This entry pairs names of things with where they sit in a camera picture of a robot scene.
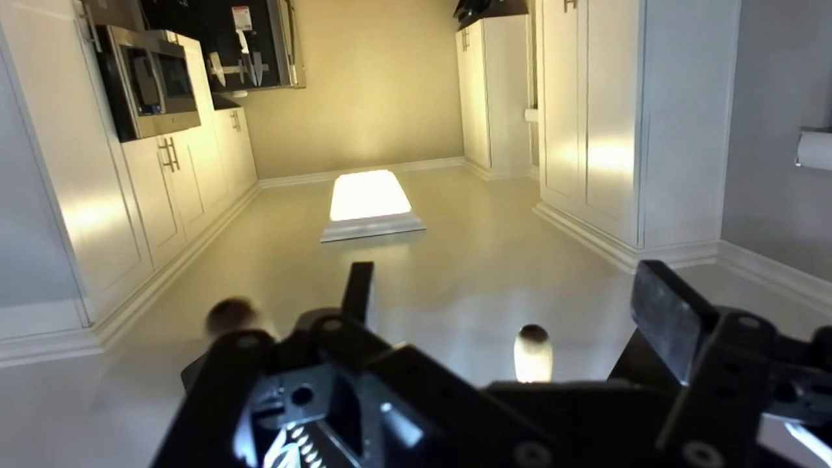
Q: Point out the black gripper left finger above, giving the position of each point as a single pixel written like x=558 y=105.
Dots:
x=328 y=394

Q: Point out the rectangular kitchen ceiling light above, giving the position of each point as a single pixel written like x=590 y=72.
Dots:
x=368 y=204

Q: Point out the white upper cabinet left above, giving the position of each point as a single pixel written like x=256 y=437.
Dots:
x=616 y=107

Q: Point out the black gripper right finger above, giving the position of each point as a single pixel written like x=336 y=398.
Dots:
x=723 y=369

